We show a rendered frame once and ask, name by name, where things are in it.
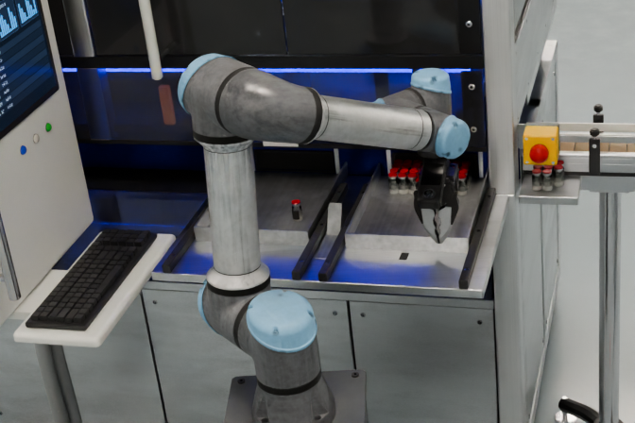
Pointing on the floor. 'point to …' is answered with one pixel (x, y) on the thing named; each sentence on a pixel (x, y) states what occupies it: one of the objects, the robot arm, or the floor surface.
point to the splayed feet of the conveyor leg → (569, 409)
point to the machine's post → (504, 175)
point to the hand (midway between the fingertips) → (438, 239)
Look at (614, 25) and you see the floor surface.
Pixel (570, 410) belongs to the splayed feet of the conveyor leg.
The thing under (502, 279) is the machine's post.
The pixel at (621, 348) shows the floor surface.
